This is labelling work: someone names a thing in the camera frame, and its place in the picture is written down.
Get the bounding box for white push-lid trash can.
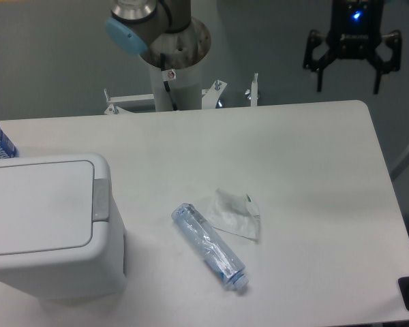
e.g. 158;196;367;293
0;153;127;300

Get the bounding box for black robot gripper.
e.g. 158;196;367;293
303;0;402;94

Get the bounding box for crumpled clear plastic wrapper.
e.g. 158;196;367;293
205;188;261;243

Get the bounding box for empty clear plastic bottle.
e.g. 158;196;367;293
171;203;249;294

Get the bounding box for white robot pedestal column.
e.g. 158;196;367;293
138;17;212;112

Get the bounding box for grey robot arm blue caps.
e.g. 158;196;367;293
105;1;402;93

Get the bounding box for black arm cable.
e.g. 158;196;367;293
160;52;179;112

